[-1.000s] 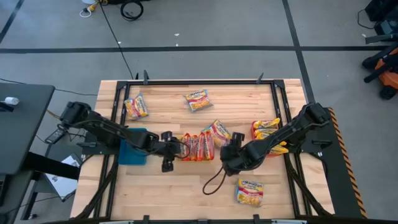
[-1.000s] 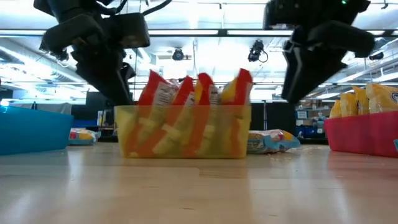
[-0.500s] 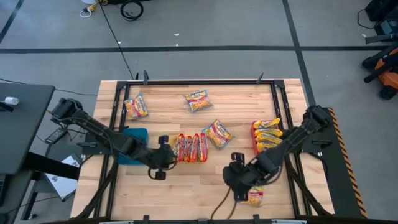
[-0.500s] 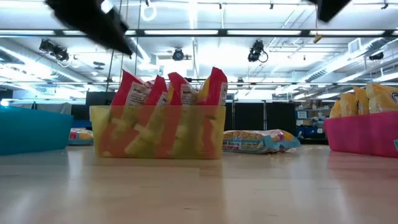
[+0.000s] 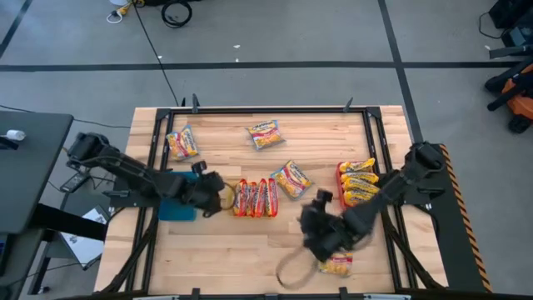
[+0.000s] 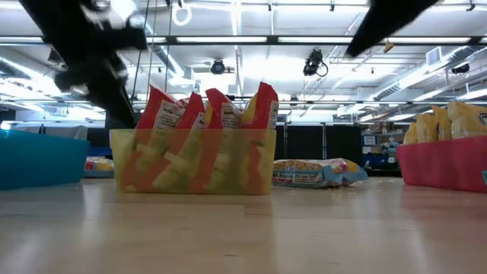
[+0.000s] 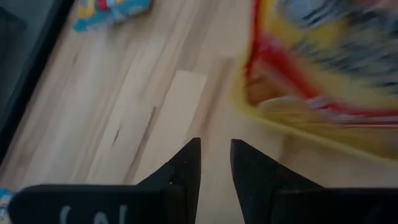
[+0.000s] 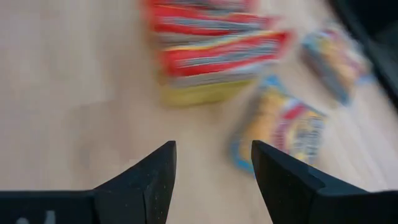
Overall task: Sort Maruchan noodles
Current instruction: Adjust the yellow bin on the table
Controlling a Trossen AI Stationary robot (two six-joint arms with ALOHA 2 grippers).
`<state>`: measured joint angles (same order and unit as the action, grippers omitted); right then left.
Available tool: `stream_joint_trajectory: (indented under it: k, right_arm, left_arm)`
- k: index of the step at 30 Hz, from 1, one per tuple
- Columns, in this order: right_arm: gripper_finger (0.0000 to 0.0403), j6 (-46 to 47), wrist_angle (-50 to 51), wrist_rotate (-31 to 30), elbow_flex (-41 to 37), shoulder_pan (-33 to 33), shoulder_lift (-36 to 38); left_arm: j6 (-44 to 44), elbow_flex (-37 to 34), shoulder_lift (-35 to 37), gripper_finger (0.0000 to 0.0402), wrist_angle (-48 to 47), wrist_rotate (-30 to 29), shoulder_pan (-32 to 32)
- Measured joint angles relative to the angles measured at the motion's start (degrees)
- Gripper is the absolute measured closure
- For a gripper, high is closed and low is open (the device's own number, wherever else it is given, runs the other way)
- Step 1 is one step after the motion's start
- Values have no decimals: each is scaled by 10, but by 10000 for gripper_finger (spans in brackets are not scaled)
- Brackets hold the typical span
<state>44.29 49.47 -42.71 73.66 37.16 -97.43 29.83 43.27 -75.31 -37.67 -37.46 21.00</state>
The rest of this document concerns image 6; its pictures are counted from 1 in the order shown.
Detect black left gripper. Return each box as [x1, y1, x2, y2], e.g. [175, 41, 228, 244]
[53, 51, 135, 116]

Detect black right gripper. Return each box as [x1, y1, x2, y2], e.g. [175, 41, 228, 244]
[345, 0, 441, 58]

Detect translucent yellow plastic bin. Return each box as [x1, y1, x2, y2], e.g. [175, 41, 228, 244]
[110, 128, 278, 196]

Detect blue plastic bin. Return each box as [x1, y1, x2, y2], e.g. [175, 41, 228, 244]
[0, 129, 91, 191]

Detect storage shelf with boxes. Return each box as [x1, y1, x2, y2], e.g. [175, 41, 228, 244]
[361, 121, 400, 177]

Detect black room divider panel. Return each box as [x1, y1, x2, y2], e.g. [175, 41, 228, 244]
[275, 123, 362, 161]

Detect red plastic bin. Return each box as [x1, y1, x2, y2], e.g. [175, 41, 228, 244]
[396, 135, 487, 194]

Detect silver ventilation duct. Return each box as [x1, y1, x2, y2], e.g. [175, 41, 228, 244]
[374, 45, 487, 100]

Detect black ceiling-mounted camera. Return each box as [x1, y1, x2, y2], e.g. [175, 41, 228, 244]
[303, 48, 329, 77]

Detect black overhead frame beam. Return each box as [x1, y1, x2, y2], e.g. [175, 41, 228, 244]
[0, 35, 487, 46]

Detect white hanging ring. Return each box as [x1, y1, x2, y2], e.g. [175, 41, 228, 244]
[171, 0, 193, 27]

